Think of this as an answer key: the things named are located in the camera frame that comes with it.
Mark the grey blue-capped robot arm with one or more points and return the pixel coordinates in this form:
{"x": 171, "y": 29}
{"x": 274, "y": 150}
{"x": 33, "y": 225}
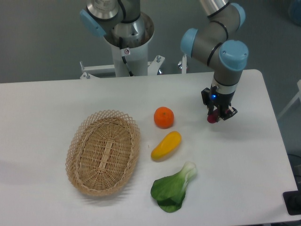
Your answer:
{"x": 210, "y": 46}

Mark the white furniture leg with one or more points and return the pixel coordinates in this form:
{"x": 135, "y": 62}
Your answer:
{"x": 296, "y": 97}

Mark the blue object top right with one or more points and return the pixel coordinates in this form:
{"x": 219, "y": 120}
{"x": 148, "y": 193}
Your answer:
{"x": 294, "y": 12}

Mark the white metal base frame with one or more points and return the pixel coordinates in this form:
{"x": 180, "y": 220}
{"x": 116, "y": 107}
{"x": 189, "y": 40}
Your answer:
{"x": 124, "y": 68}

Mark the yellow mango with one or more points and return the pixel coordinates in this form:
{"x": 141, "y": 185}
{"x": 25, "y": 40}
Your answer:
{"x": 166, "y": 146}

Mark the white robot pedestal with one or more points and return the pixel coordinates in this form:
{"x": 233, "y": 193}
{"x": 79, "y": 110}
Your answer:
{"x": 131, "y": 39}

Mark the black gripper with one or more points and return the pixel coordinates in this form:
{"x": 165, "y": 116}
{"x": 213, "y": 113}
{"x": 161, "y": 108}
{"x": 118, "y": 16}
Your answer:
{"x": 218, "y": 104}

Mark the black device at table edge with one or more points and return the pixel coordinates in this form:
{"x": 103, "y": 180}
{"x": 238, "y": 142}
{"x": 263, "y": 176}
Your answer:
{"x": 293, "y": 202}

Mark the orange tangerine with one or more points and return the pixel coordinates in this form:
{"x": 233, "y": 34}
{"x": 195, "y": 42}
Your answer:
{"x": 163, "y": 117}

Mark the purple sweet potato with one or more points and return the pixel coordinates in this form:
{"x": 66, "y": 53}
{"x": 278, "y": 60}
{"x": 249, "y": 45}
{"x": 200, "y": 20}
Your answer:
{"x": 212, "y": 118}

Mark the woven wicker basket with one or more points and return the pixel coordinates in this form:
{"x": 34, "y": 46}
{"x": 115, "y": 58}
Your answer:
{"x": 103, "y": 153}

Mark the green bok choy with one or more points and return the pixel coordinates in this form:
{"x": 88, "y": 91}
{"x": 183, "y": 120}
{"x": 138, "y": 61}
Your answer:
{"x": 170, "y": 191}

